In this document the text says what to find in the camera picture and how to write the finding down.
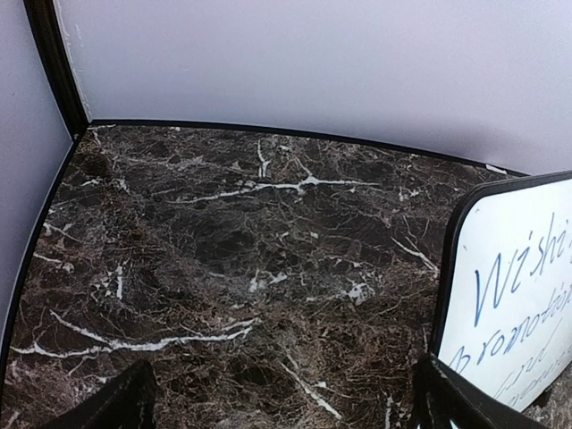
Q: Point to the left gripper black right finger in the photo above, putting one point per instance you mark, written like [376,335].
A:
[445,399]

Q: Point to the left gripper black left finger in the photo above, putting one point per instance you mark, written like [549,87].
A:
[126,401]

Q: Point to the white whiteboard with black frame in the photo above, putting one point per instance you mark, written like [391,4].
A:
[503,312]

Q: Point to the left black frame post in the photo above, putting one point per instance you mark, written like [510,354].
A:
[48,38]

